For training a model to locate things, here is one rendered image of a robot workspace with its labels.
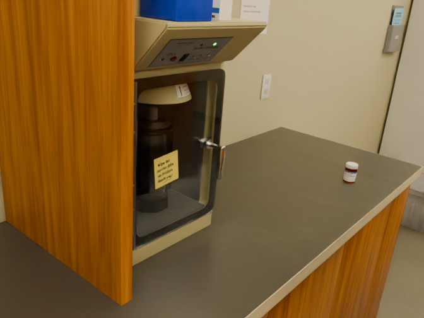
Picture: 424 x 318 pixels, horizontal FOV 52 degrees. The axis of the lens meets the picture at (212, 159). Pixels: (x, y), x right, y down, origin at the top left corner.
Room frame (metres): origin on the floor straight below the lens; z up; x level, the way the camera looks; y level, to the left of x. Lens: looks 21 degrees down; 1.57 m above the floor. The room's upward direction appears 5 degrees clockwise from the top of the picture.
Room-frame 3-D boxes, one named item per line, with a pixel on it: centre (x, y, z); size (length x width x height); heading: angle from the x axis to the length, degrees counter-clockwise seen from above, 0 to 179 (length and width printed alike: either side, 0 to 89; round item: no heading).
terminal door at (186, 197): (0.98, 0.08, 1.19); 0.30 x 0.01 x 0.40; 141
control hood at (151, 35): (0.95, 0.04, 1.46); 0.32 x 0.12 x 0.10; 142
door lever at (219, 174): (1.04, -0.01, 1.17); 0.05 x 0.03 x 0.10; 51
